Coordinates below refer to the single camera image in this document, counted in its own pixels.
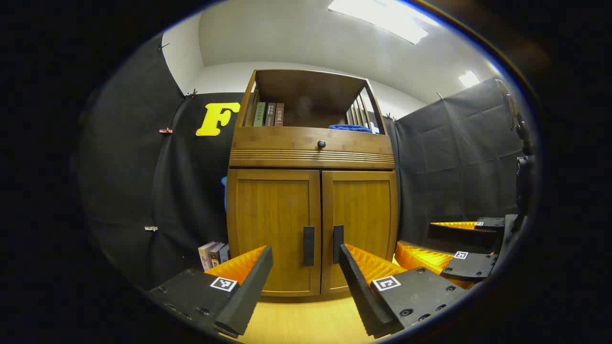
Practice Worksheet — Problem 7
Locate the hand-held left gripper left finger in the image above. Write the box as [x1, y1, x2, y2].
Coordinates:
[146, 245, 274, 339]

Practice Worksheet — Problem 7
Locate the black backdrop cloth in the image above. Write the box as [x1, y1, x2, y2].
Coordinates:
[79, 33, 526, 292]

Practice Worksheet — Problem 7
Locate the black door handle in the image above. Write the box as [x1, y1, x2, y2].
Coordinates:
[333, 225, 344, 264]
[303, 226, 315, 267]

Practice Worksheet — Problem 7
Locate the wooden drawer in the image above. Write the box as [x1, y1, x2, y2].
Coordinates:
[229, 126, 395, 170]

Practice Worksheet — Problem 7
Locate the wooden double-door shoe cabinet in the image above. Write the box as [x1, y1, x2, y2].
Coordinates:
[226, 69, 399, 298]

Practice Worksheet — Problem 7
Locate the large ceiling light panel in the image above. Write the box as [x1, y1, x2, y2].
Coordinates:
[328, 0, 440, 45]

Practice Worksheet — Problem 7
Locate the wooden shoe cabinet door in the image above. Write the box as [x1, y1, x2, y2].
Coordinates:
[321, 170, 398, 294]
[227, 169, 322, 297]

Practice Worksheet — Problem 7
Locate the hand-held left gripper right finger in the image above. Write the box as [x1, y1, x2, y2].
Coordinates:
[339, 243, 469, 339]

